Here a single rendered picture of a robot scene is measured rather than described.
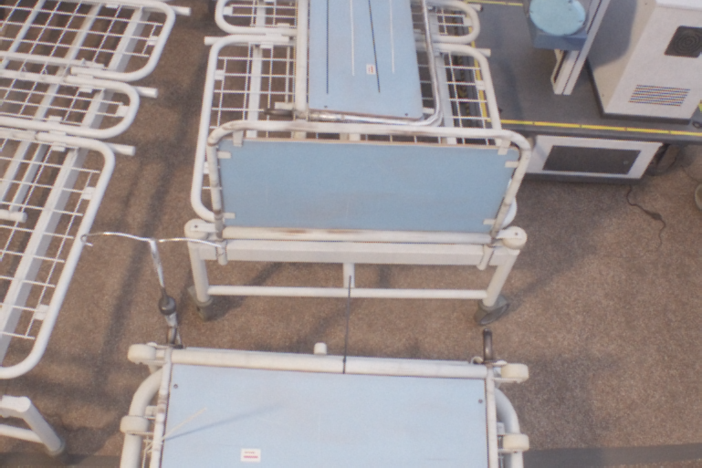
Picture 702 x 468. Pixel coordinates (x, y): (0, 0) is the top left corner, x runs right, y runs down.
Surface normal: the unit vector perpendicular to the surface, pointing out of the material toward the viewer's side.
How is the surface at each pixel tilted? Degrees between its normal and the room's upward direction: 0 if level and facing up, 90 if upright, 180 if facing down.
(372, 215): 90
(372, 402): 7
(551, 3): 95
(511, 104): 0
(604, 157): 90
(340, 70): 5
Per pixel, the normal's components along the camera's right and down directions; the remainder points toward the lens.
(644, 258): 0.08, -0.59
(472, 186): 0.03, 0.80
